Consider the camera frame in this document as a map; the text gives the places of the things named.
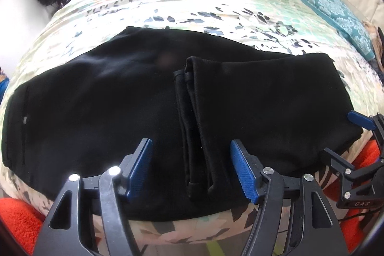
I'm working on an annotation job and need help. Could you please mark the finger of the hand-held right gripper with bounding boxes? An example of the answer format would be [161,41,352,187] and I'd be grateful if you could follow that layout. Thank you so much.
[348,111,384,155]
[323,148,384,209]

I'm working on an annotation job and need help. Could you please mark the large teal patterned pillow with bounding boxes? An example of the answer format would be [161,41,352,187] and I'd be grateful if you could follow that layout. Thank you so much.
[289,0,376,61]

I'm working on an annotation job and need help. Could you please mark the black pants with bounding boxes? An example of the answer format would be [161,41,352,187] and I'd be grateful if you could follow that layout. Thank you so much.
[1,26,364,222]

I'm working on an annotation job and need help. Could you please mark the stack of colourful clothes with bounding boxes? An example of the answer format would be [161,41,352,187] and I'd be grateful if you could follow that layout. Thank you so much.
[0,65,10,101]

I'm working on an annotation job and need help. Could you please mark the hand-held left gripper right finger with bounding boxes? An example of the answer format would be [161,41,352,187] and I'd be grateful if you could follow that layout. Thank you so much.
[230,139,344,256]

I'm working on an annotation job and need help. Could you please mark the beige crumpled cloth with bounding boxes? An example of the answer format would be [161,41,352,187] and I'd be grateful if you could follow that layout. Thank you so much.
[361,20,384,62]

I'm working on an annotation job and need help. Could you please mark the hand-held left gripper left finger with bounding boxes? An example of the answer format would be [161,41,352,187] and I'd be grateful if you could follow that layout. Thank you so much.
[31,138,153,256]

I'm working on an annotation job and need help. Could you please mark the bed with floral leaf sheet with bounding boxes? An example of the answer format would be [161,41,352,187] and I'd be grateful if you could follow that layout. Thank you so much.
[0,0,384,244]

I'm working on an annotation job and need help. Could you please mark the black cable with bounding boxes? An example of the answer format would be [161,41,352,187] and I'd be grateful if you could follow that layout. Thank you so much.
[338,207,377,222]

